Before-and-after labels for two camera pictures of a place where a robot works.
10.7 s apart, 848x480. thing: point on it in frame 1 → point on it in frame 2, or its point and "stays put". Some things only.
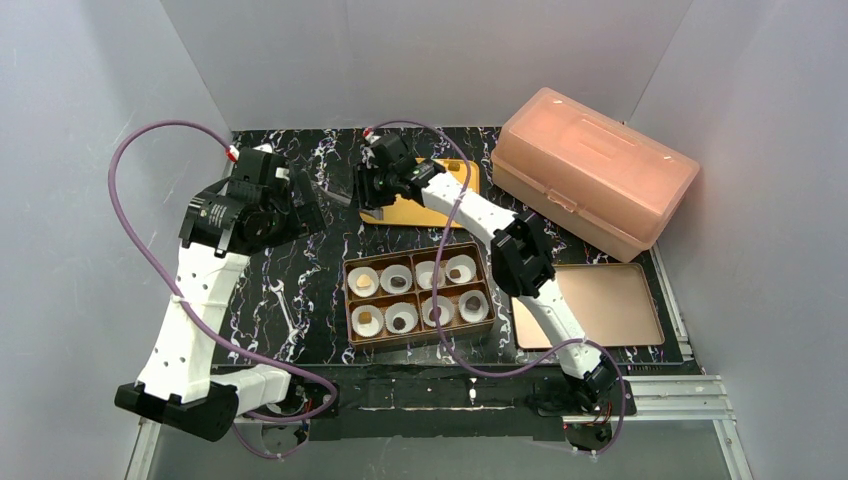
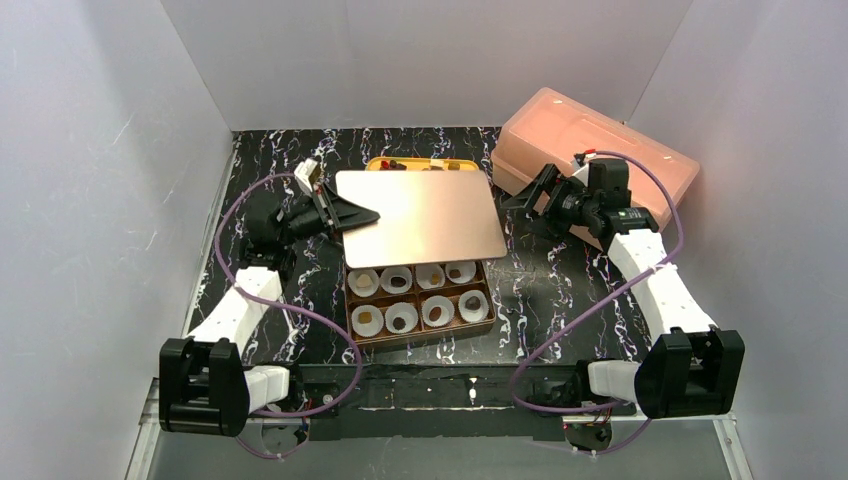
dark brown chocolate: x=473 y=303 stays put
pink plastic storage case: x=599 y=177 stays put
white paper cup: x=367 y=321 stays put
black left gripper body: x=303 y=196 → x=330 y=210
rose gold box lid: x=611 y=304 → x=424 y=215
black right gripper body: x=369 y=188 → x=543 y=192
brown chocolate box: x=389 y=298 stays put
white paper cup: x=396 y=278 stays put
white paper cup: x=363 y=281 stays put
